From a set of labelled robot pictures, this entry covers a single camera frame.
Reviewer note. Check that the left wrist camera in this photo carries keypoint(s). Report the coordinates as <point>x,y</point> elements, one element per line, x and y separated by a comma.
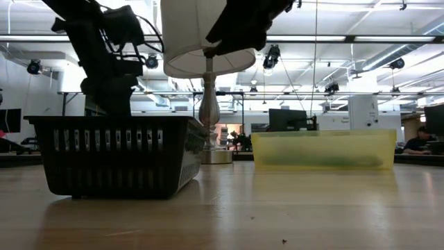
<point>121,24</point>

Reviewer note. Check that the yellow translucent plastic bin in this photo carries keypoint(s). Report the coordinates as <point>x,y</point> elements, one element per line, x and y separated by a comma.
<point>374,149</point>

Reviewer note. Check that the black background robot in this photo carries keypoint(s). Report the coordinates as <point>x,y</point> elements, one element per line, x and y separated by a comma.
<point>243,142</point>

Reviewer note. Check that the silver table lamp white shade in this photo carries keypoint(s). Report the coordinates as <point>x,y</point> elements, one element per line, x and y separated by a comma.
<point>209,104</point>

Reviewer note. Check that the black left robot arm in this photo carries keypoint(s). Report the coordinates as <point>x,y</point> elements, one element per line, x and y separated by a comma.
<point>86,41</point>

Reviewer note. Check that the black slotted plastic basket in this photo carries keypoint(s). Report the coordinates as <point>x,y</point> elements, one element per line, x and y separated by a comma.
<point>104,166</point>

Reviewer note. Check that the black ceiling-mounted camera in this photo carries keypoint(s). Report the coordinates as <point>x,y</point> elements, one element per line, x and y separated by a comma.
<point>271,57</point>
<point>397,63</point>
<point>34,67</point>
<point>332,88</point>
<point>151,62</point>

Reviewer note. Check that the person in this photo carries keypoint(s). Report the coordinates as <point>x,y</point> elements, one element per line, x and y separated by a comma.
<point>418,144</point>

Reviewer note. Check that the black computer monitor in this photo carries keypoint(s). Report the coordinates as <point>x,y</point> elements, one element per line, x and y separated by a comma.
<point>435,119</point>
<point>10,120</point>
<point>288,119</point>

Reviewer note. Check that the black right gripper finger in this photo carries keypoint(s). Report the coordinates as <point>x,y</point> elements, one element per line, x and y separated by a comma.
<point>229,24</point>
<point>249,38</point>

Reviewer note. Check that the white pillar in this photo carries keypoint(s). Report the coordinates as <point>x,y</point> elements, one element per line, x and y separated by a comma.
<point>362,111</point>

